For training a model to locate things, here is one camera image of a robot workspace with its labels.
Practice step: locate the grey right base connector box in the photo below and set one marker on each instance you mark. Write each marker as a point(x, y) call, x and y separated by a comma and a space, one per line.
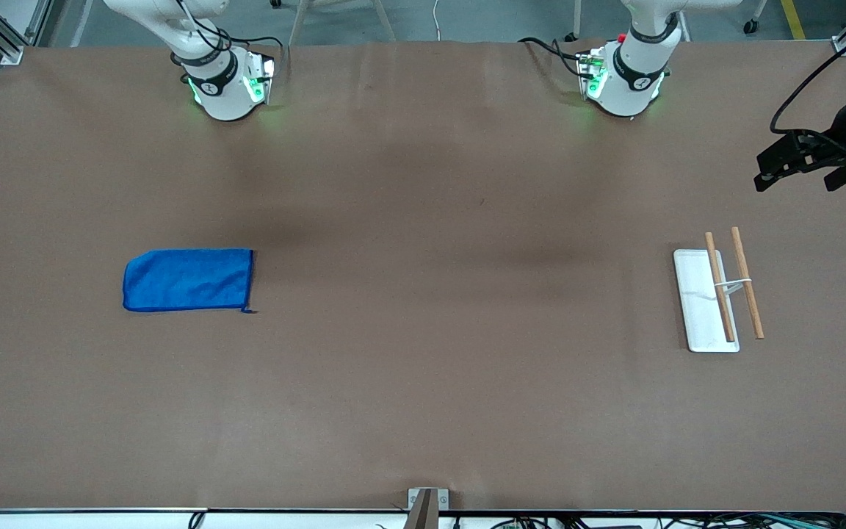
point(260, 81)

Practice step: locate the grey left base connector box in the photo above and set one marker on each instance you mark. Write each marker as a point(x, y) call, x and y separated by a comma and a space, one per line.
point(592, 73)

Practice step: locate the light wooden stool frame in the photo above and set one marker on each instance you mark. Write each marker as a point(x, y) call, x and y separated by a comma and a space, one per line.
point(299, 22)

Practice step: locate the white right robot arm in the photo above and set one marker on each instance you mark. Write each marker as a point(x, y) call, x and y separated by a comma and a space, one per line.
point(225, 95)

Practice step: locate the blue microfibre towel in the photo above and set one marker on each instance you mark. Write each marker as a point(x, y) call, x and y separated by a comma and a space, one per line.
point(188, 279)

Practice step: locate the white stand pole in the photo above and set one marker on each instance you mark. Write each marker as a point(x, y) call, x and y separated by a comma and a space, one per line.
point(578, 15)

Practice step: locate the grey base connector box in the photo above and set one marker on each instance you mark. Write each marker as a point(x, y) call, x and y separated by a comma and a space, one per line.
point(260, 81)
point(592, 73)

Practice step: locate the black caster wheel white leg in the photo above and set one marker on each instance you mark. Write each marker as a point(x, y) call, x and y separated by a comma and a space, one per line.
point(750, 27)

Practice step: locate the white towel rack wooden bars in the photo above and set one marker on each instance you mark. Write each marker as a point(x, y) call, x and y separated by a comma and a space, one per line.
point(698, 308)

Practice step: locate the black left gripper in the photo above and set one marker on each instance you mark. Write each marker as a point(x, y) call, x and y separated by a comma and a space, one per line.
point(844, 129)

